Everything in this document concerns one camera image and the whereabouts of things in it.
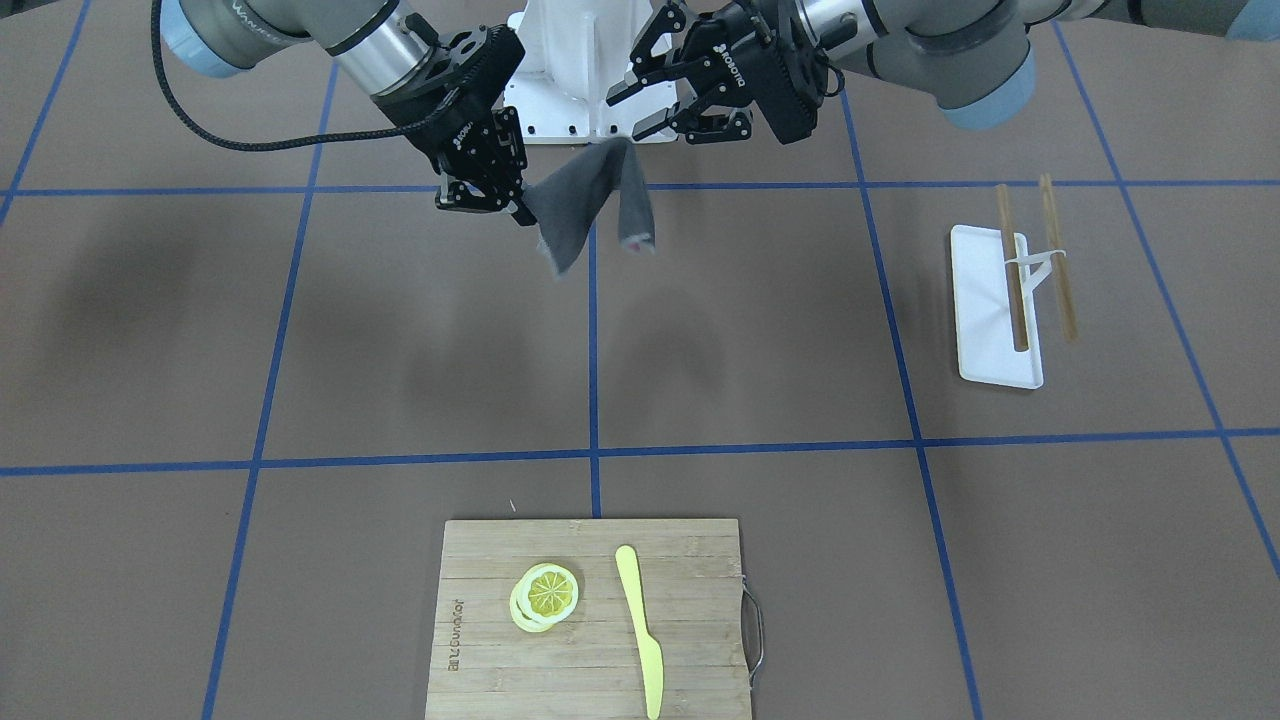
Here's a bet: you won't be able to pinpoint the yellow plastic knife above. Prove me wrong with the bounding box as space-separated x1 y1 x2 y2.
614 544 666 719

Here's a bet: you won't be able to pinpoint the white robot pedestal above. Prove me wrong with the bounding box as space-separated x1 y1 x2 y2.
503 1 678 145

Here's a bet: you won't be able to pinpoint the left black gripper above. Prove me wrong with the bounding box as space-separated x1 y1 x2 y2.
605 1 827 145

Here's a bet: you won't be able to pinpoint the wooden chopstick far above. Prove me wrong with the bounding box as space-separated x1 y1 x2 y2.
1039 173 1080 345

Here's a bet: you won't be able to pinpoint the grey cloth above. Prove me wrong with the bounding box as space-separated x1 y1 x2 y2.
524 137 657 278

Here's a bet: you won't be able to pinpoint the white rectangular plate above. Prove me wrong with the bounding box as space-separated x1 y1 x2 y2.
948 224 1044 389

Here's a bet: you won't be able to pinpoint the wooden chopstick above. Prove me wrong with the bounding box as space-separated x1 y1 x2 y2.
995 183 1030 352
1039 173 1080 345

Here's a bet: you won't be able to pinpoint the wooden chopstick near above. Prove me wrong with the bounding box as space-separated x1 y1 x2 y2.
995 183 1030 352

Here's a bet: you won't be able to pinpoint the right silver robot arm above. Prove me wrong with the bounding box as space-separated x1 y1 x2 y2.
150 1 536 225

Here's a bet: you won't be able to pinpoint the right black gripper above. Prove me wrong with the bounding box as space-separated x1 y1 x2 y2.
372 26 538 227

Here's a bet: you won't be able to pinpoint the bamboo cutting board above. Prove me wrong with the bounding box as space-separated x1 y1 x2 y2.
424 518 753 719

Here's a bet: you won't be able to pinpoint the yellow lemon slices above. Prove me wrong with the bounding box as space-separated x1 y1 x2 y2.
509 562 580 633

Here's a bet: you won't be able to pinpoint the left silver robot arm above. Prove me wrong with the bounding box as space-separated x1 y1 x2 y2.
605 1 1279 143

